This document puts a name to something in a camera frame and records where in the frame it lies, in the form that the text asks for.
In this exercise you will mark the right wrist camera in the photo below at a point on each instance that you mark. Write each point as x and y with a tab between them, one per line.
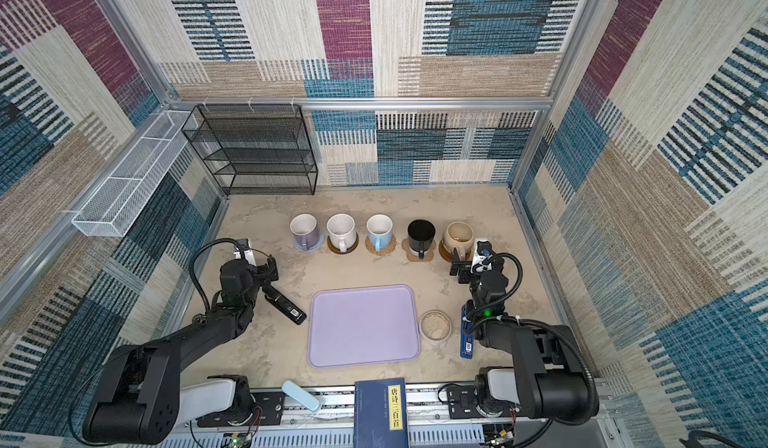
482	250

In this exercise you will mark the black mug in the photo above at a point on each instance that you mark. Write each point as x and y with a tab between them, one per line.
421	234

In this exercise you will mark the black wire shelf rack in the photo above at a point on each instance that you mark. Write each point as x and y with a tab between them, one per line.
254	149

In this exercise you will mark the dark blue book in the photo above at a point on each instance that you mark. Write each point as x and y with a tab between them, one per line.
380	414

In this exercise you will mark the beige ceramic mug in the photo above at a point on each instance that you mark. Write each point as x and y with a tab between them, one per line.
458	236

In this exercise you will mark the white mug blue handle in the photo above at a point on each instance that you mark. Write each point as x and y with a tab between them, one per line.
379	227

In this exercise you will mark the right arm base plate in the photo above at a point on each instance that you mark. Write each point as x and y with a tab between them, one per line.
465	402

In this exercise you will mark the white mug purple outside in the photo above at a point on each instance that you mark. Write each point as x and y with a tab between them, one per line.
304	228

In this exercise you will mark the white ceramic mug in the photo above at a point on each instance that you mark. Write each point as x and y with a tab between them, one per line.
342	230

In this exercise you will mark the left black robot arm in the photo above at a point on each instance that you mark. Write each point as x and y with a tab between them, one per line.
137	400

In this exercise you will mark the brown wooden round coaster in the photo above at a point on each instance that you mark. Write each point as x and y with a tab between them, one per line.
336	251

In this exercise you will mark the grey-blue woven round coaster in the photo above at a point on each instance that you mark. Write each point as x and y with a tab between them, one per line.
310	248

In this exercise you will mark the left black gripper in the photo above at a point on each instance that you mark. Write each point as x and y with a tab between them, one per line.
265	277

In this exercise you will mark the purple serving tray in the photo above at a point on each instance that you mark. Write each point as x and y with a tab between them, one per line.
362	326

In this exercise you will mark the dark brown round coaster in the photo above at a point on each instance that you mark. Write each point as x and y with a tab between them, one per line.
445	253

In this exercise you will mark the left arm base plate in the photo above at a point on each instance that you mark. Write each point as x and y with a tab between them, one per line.
257	408

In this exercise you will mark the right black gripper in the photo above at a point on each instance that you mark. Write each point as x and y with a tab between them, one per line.
465	268

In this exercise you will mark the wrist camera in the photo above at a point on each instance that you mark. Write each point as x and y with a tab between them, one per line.
482	250
246	250

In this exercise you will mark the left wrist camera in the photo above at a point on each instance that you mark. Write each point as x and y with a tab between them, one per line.
246	250

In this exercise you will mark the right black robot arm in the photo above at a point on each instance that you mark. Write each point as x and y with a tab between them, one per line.
549	377

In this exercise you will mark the black remote control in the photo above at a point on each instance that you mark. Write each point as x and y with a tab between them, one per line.
284	305

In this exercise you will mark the woven rattan round coaster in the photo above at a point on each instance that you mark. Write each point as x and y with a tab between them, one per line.
384	251

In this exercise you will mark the white wire mesh basket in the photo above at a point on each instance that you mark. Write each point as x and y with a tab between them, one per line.
121	197

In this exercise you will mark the brown flower-shaped coaster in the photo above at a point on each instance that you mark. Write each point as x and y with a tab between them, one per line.
414	257

